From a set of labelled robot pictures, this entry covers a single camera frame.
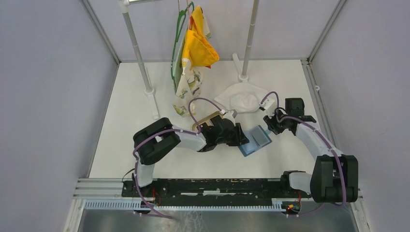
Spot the blue leather card holder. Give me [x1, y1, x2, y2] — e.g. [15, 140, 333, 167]
[238, 125, 272, 157]

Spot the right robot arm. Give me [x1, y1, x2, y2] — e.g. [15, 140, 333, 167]
[260, 97, 359, 205]

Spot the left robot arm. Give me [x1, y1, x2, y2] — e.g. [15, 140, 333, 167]
[132, 116, 249, 197]

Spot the beige oval tray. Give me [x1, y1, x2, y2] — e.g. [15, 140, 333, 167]
[197, 110, 225, 126]

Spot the white crumpled cloth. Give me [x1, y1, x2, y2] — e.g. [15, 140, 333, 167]
[214, 82, 269, 113]

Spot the dinosaur print hanging cloth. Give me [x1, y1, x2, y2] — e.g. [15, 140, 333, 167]
[172, 11, 206, 117]

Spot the right rack pole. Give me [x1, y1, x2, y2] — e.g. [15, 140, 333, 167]
[232, 0, 260, 83]

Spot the rack pole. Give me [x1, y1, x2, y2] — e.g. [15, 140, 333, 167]
[117, 0, 160, 120]
[232, 0, 260, 83]

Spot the yellow hanging cloth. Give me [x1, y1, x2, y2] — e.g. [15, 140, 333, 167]
[181, 6, 220, 69]

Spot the green clothes hanger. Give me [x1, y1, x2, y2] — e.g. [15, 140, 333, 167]
[170, 1, 195, 92]

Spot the left rack pole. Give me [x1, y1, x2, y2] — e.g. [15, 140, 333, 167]
[117, 0, 160, 120]

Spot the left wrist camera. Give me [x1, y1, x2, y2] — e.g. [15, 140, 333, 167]
[220, 110, 237, 125]

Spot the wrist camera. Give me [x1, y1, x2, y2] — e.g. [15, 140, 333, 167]
[260, 98, 277, 115]
[220, 110, 237, 125]

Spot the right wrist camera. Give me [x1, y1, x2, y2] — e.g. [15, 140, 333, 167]
[260, 98, 277, 115]

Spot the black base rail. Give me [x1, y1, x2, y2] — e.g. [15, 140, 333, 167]
[121, 178, 310, 206]

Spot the white slotted cable duct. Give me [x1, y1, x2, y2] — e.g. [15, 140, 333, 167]
[84, 200, 302, 212]

